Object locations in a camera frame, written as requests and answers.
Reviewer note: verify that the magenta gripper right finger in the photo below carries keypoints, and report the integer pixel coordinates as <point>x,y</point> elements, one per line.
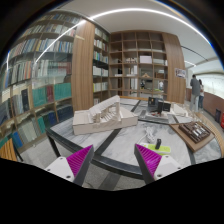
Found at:
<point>154,166</point>

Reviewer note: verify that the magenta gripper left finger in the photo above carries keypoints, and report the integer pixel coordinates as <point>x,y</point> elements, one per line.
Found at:
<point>74,167</point>

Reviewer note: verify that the black charger plug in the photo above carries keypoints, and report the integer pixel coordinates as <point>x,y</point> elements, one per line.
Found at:
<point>158,144</point>

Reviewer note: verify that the yellow-green power strip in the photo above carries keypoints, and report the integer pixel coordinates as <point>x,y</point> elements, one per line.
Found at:
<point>162,150</point>

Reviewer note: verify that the round marble table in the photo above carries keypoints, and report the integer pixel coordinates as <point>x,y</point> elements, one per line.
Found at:
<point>114,149</point>

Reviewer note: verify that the dark model on wooden board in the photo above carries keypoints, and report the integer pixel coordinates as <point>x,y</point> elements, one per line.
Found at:
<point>194,134</point>

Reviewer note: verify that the small white model right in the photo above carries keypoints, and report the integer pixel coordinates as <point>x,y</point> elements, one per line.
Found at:
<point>180,111</point>

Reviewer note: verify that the white architectural building model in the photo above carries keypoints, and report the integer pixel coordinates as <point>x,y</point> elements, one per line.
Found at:
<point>104,116</point>

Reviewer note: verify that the person in white top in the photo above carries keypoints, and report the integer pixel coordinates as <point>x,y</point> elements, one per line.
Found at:
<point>201,97</point>

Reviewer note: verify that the person in grey shirt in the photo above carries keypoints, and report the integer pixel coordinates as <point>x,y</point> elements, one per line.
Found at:
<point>194,83</point>

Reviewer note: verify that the wooden open shelf unit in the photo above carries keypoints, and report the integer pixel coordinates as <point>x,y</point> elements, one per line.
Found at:
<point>146,63</point>

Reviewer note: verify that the glass-front bookshelf with books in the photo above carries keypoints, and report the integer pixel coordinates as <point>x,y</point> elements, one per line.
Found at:
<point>52,61</point>

